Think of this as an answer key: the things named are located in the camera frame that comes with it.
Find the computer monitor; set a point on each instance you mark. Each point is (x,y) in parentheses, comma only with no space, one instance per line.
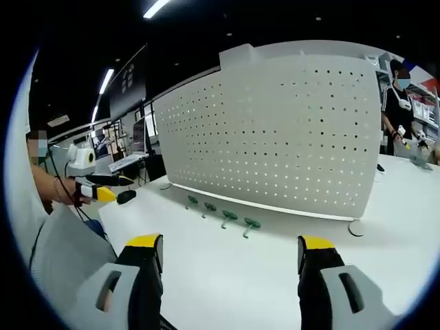
(139,135)

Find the black oval object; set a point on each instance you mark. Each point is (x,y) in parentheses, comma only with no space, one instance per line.
(126,196)

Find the black hanging sign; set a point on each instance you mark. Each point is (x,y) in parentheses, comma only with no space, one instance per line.
(129,82)

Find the person's blue trousers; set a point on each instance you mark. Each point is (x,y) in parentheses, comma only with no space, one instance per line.
(94,226)

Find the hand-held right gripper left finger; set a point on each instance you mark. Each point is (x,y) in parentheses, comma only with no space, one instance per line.
(137,275)

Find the person's left hand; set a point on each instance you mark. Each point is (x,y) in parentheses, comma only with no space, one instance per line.
(68,190)

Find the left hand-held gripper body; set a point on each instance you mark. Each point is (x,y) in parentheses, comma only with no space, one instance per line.
(79,159)

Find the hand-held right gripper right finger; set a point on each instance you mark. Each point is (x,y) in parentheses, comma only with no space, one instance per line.
(323,275)

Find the long ceiling light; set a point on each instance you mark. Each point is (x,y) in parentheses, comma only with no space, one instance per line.
(107,80)
(155,7)

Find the green hook assembly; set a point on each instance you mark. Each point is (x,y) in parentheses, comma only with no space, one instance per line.
(252,223)
(209,206)
(192,200)
(229,214)

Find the small black and white object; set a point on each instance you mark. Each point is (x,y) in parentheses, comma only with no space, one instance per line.
(380,172)

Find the white pegboard mounting plate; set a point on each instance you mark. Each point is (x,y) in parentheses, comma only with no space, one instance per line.
(268,137)

